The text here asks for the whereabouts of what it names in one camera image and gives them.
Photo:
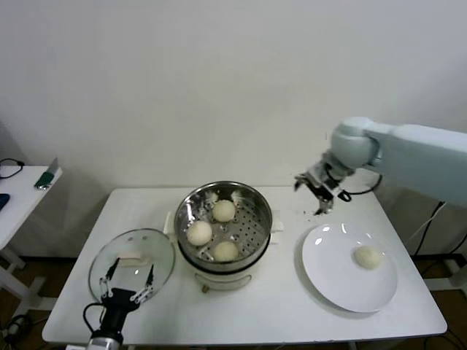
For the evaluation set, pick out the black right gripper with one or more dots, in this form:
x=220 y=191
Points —
x=323 y=182

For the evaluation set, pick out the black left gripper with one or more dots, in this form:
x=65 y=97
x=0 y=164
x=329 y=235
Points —
x=116 y=302

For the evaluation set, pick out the white steamed baozi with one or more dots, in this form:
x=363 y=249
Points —
x=225 y=251
x=199 y=233
x=368 y=257
x=223 y=210

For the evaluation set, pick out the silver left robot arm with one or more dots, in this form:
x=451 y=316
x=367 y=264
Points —
x=106 y=342

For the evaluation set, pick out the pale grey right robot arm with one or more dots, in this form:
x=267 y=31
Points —
x=419 y=153

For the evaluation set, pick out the perforated steel steamer basket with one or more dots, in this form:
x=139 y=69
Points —
x=251 y=222

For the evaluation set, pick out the scattered dark crumbs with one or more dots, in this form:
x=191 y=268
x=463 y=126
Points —
x=304 y=215

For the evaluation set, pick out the white round plate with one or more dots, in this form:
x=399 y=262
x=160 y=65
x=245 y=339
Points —
x=328 y=277

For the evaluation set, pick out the cream electric cooking pot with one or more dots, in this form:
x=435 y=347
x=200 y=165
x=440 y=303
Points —
x=219 y=279

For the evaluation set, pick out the white side table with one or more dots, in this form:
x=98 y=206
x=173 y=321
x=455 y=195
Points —
x=22 y=197

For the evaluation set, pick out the dark blue flat object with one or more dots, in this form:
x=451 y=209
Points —
x=3 y=200

